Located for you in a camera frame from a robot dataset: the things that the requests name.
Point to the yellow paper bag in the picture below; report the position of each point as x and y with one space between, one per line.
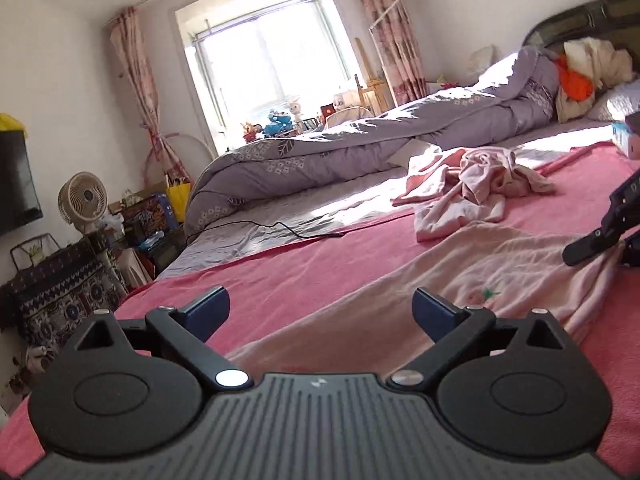
177 202

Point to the colourful printed box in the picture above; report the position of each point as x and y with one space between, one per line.
145 215

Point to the wooden easel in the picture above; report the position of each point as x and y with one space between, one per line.
372 97

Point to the black television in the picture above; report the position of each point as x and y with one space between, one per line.
17 185

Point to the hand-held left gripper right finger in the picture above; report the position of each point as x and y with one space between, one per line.
435 312

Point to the salmon pink cloth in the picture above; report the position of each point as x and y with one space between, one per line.
430 180

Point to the beige standing fan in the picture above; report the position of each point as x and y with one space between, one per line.
82 197

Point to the cream clothes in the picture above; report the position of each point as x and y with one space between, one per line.
600 60

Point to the pink white hula hoop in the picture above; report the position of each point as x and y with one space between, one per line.
175 135

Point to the pink hanging curtain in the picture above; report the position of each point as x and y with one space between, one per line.
400 60

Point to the tissue packet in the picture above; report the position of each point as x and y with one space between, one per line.
627 142

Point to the white doll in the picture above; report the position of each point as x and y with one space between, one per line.
296 110

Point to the white paper sheet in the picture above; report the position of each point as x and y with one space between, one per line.
410 152

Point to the purple floral pillow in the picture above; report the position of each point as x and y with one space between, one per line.
620 102

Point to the beige chair backrest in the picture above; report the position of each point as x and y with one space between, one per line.
350 115

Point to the dark red phone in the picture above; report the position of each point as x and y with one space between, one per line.
634 122

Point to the lavender bedsheet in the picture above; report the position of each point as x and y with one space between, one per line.
240 240

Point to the small red box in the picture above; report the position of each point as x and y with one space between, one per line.
327 111

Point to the orange plush toy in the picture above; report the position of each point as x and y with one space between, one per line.
251 131

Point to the pink tied curtain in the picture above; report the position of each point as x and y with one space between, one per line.
140 70

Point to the light pink crumpled top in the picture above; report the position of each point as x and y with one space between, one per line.
480 180

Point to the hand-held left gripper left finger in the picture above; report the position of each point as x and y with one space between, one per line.
207 310

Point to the dark headboard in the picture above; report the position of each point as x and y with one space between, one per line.
600 15

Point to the blue plush toy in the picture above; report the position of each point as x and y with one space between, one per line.
280 122

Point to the window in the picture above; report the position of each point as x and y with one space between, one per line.
270 50

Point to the purple floral duvet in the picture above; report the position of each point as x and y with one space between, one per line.
325 155

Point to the orange cloth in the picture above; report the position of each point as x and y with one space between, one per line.
575 82

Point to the pink strawberry print pants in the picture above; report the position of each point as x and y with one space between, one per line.
450 270

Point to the yellow plastic bag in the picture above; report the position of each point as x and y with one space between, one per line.
10 122

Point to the pink towel blanket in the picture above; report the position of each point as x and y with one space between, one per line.
300 270

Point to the white printed box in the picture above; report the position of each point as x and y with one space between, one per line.
484 59

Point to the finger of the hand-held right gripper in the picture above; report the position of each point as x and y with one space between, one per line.
585 250

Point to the white and red garment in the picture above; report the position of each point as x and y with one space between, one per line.
135 266

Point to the patterned cloth covered cabinet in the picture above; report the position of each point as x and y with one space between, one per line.
60 300

